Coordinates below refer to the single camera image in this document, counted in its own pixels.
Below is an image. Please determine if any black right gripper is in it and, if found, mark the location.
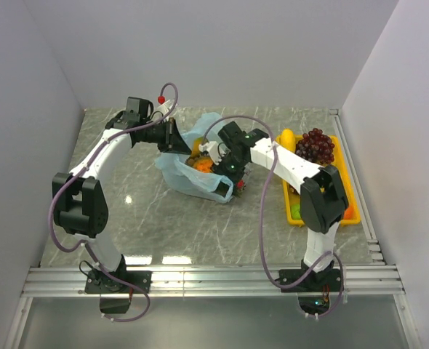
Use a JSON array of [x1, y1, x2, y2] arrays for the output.
[[211, 153, 249, 192]]

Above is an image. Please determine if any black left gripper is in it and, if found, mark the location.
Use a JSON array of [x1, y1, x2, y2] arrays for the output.
[[141, 117, 192, 155]]

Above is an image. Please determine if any light blue plastic bag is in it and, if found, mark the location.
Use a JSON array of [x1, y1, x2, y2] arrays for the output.
[[155, 112, 233, 204]]

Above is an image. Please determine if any fake orange pineapple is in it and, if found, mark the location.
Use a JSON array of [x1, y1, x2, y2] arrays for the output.
[[185, 156, 214, 173]]

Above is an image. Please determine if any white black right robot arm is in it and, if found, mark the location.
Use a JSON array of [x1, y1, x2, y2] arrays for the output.
[[199, 116, 349, 291]]

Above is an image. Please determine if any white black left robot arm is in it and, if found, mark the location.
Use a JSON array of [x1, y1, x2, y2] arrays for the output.
[[48, 96, 191, 293]]

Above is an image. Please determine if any fake purple grape bunch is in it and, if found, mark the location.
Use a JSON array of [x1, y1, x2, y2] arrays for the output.
[[294, 128, 336, 166]]

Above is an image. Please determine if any fake orange tangerine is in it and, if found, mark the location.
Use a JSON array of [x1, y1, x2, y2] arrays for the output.
[[343, 205, 356, 220]]

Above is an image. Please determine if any yellow plastic tray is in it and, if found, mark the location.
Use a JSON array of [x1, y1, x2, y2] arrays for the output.
[[282, 135, 361, 227]]

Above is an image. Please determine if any black box under left base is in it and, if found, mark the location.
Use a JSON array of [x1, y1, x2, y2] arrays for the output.
[[99, 297, 131, 315]]

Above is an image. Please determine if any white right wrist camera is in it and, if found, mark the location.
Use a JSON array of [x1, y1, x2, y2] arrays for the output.
[[199, 141, 225, 165]]

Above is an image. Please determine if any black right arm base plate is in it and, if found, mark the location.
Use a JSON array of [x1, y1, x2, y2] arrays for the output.
[[276, 268, 342, 293]]

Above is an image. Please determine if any aluminium front rail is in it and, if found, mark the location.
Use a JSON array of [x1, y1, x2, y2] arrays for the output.
[[21, 265, 405, 298]]

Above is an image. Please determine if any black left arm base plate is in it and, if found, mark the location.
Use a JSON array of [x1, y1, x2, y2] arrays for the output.
[[84, 270, 152, 294]]

